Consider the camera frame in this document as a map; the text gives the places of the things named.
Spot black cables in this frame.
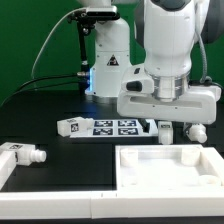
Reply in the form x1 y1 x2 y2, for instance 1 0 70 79
0 73 91 108

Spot white left fence bar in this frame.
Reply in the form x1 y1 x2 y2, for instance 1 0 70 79
0 151 16 190

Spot marker tag sheet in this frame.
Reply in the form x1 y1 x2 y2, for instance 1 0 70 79
71 119 158 138

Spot white front fence bar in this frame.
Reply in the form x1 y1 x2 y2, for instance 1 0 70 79
0 189 224 220

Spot black camera stand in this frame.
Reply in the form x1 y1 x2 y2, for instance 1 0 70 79
67 8 120 96

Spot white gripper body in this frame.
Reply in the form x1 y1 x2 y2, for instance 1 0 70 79
117 64 221 124

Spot white square table top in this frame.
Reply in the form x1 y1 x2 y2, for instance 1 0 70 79
115 145 224 192

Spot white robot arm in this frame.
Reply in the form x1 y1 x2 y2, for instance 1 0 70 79
86 0 221 124

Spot grey cable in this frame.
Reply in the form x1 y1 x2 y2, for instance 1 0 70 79
31 9 84 81

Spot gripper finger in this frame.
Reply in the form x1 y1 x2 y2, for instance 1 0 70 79
139 119 150 133
183 122 192 136

